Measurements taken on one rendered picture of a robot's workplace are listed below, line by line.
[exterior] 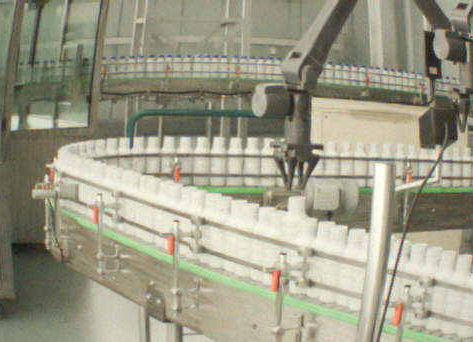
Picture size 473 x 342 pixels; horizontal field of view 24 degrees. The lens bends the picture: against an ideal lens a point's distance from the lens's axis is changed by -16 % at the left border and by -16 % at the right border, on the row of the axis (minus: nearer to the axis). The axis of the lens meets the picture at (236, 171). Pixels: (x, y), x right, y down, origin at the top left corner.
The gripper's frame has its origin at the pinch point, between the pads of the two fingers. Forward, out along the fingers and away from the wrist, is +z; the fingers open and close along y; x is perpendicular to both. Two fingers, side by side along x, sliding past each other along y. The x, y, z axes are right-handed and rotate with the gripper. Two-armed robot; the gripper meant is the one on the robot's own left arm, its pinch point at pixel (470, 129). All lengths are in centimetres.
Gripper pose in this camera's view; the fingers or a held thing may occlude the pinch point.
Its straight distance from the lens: 239.9
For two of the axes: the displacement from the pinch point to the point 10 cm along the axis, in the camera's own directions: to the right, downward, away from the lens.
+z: -0.4, 9.9, 1.0
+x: -5.1, -1.1, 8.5
